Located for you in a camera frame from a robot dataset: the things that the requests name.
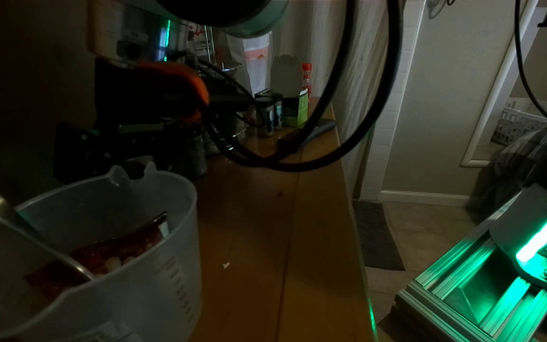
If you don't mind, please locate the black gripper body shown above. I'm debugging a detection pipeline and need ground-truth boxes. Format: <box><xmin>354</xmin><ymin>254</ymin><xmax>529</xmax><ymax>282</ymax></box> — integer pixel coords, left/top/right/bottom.
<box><xmin>92</xmin><ymin>56</ymin><xmax>189</xmax><ymax>132</ymax></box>

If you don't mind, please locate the aluminium profile robot base frame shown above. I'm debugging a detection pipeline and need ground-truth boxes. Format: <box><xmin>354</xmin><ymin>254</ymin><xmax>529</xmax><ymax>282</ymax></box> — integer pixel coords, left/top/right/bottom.
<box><xmin>392</xmin><ymin>187</ymin><xmax>547</xmax><ymax>342</ymax></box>

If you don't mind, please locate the wooden dresser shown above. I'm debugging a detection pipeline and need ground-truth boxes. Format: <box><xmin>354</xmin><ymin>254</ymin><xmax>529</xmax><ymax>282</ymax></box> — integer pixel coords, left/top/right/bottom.
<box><xmin>94</xmin><ymin>102</ymin><xmax>379</xmax><ymax>342</ymax></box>

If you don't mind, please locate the dark floor mat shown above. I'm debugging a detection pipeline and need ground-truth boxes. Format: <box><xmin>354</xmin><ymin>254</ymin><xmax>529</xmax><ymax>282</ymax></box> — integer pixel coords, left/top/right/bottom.
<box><xmin>350</xmin><ymin>199</ymin><xmax>407</xmax><ymax>273</ymax></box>

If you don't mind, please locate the white framed doorway trim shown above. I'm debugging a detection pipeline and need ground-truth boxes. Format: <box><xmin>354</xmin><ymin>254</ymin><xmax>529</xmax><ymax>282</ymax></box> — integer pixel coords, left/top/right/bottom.
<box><xmin>459</xmin><ymin>0</ymin><xmax>542</xmax><ymax>168</ymax></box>

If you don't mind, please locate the metal spoon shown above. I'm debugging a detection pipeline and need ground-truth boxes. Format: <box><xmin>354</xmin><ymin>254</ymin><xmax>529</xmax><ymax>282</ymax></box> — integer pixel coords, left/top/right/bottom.
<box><xmin>0</xmin><ymin>182</ymin><xmax>94</xmax><ymax>284</ymax></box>

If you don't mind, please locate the thin black cable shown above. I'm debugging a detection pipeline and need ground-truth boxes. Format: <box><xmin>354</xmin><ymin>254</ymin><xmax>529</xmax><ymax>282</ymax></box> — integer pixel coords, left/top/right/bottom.
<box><xmin>512</xmin><ymin>0</ymin><xmax>547</xmax><ymax>127</ymax></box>

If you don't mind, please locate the wire spice rack with jars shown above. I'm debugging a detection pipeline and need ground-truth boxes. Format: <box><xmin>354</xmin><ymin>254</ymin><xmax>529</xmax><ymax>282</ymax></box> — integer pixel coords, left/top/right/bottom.
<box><xmin>176</xmin><ymin>16</ymin><xmax>225</xmax><ymax>66</ymax></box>

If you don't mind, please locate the green cardboard box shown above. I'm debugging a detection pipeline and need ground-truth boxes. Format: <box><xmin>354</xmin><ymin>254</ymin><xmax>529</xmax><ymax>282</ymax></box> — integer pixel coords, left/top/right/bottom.
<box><xmin>282</xmin><ymin>87</ymin><xmax>311</xmax><ymax>128</ymax></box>

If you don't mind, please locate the dark spice jar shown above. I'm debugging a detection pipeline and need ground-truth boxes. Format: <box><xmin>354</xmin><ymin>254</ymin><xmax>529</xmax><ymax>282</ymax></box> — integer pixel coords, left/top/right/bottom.
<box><xmin>252</xmin><ymin>92</ymin><xmax>276</xmax><ymax>136</ymax></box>
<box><xmin>273</xmin><ymin>92</ymin><xmax>286</xmax><ymax>128</ymax></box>

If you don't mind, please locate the clear plastic measuring cup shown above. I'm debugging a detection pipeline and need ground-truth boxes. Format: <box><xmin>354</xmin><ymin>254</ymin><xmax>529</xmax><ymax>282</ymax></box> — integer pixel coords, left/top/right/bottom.
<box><xmin>0</xmin><ymin>159</ymin><xmax>202</xmax><ymax>342</ymax></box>

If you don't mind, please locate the grey plaid blanket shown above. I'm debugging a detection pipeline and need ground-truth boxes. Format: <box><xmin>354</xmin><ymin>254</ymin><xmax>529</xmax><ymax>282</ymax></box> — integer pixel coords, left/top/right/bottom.
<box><xmin>462</xmin><ymin>96</ymin><xmax>547</xmax><ymax>223</ymax></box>

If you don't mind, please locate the white door frame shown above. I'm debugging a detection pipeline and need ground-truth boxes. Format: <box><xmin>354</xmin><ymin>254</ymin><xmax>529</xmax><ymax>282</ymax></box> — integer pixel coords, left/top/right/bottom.
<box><xmin>356</xmin><ymin>0</ymin><xmax>428</xmax><ymax>201</ymax></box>

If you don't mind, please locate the white baseboard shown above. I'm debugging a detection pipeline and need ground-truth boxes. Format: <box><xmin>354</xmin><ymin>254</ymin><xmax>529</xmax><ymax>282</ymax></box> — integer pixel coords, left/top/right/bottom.
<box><xmin>377</xmin><ymin>185</ymin><xmax>472</xmax><ymax>206</ymax></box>

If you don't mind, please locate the black remote control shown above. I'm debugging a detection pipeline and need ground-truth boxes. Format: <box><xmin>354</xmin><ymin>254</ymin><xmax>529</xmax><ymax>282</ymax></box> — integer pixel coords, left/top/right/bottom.
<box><xmin>284</xmin><ymin>117</ymin><xmax>337</xmax><ymax>151</ymax></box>

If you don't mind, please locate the small dark spice bottle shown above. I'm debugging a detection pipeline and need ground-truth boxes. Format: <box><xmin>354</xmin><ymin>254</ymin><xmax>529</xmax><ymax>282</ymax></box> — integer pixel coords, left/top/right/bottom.
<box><xmin>185</xmin><ymin>130</ymin><xmax>210</xmax><ymax>178</ymax></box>

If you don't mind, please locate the thick black cable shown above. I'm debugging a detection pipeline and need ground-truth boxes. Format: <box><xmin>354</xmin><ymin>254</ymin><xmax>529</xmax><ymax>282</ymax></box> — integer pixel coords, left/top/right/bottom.
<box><xmin>212</xmin><ymin>0</ymin><xmax>406</xmax><ymax>172</ymax></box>
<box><xmin>204</xmin><ymin>0</ymin><xmax>358</xmax><ymax>159</ymax></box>

